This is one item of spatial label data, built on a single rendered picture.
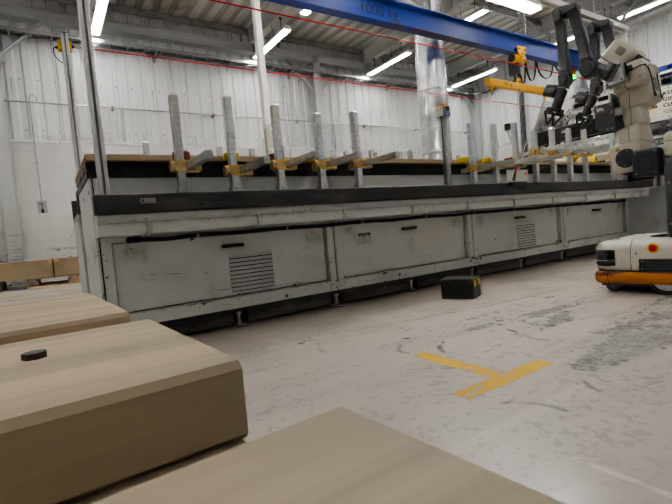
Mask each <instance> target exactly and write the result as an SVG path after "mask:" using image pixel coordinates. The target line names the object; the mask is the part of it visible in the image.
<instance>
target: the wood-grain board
mask: <svg viewBox="0 0 672 504"><path fill-rule="evenodd" d="M258 158H260V157H257V156H240V160H238V161H237V163H249V162H252V161H254V160H256V159H258ZM106 159H107V162H137V163H169V161H174V160H173V157H172V155H134V154H106ZM450 161H451V165H462V164H459V163H458V160H450ZM85 162H95V158H94V154H85V155H84V158H83V160H82V163H81V165H80V168H79V171H78V173H77V176H76V178H75V184H76V182H77V180H78V178H79V175H80V173H81V171H82V168H83V166H84V164H85ZM205 163H228V161H224V158H223V156H213V158H212V159H210V160H208V161H207V162H205ZM377 164H416V165H443V160H441V159H391V160H388V161H384V162H380V163H377ZM588 165H589V166H610V162H588ZM557 166H567V162H564V161H557Z"/></svg>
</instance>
